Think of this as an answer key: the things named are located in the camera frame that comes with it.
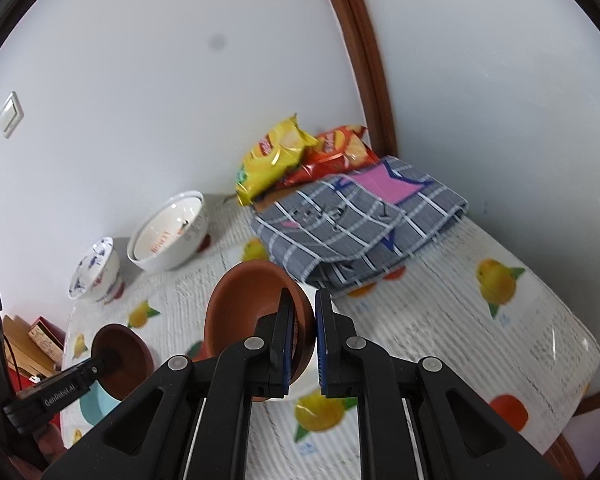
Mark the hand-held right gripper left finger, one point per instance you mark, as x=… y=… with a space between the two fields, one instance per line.
x=286 y=335

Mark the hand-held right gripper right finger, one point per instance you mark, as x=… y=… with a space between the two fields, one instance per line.
x=322 y=340

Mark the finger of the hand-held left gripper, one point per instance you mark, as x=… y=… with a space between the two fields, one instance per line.
x=97 y=367

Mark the small brown bowl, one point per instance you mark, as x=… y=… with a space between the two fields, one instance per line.
x=130 y=360
x=250 y=305

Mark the person's left hand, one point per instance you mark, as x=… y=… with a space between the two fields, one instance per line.
x=47 y=442

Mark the blue plate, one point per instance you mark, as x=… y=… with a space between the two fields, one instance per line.
x=97 y=407

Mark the plain white bowl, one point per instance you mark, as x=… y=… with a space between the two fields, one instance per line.
x=304 y=384

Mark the red patterned box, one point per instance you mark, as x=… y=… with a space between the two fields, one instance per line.
x=47 y=337

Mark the tan wooden box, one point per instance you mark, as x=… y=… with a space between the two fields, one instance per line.
x=20 y=345

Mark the blue patterned white bowl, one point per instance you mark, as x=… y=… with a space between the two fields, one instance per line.
x=97 y=270

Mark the grey checked cloth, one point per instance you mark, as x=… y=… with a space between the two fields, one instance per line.
x=350 y=230

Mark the fruit printed tablecloth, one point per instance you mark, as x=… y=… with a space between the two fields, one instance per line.
x=455 y=335

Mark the large white printed bowl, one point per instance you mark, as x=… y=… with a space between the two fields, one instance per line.
x=165 y=235

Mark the yellow chip bag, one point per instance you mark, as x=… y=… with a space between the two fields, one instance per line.
x=272 y=157

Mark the red chip bag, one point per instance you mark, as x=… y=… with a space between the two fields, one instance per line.
x=340 y=152

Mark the brown wooden baseboard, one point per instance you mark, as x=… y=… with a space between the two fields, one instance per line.
x=575 y=455

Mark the white light switch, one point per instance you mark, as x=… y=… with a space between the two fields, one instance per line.
x=11 y=115

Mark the brown wooden door frame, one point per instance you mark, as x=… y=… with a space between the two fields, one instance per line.
x=365 y=60

